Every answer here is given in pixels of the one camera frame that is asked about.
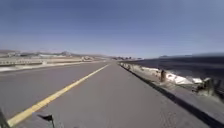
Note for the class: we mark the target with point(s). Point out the grey asphalt road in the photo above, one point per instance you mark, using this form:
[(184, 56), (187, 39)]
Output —
[(113, 100)]

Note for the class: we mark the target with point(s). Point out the distant hills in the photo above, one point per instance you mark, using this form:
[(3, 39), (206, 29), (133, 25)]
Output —
[(63, 53)]

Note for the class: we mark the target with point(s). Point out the pale sandy verge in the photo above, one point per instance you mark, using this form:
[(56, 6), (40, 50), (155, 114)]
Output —
[(50, 61)]

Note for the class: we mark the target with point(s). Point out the rocky dirt verge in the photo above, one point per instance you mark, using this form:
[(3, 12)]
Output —
[(173, 78)]

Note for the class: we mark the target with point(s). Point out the yellow painted line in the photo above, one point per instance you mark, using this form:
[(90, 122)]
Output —
[(50, 98)]

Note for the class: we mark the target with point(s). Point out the robot's own part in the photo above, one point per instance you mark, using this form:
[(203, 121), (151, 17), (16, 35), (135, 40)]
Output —
[(48, 117)]

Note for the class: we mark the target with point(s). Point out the white painted line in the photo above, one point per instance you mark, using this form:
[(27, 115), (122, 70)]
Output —
[(20, 67)]

